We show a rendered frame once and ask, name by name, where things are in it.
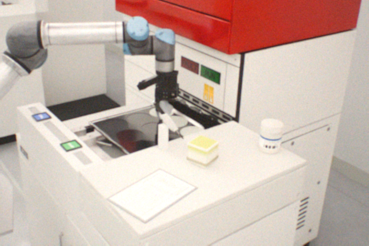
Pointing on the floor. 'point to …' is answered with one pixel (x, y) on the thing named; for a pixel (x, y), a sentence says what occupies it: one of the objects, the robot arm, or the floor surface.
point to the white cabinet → (28, 162)
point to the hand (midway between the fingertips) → (158, 116)
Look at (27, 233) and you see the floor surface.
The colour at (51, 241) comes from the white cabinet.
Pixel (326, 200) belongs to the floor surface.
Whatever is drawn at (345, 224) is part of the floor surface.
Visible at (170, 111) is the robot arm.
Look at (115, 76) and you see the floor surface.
